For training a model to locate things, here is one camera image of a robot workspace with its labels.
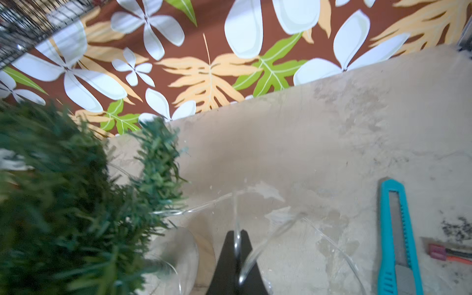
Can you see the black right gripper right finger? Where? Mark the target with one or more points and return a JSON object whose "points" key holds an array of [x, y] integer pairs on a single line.
{"points": [[253, 283]]}

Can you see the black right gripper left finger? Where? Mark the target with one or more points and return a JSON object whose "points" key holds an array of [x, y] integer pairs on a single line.
{"points": [[224, 277]]}

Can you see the small green christmas tree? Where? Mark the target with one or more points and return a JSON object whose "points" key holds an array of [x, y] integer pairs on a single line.
{"points": [[67, 226]]}

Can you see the teal utility knife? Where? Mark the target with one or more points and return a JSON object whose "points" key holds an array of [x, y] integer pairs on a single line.
{"points": [[399, 272]]}

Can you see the black wire wall basket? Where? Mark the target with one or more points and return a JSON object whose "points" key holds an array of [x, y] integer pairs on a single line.
{"points": [[24, 24]]}

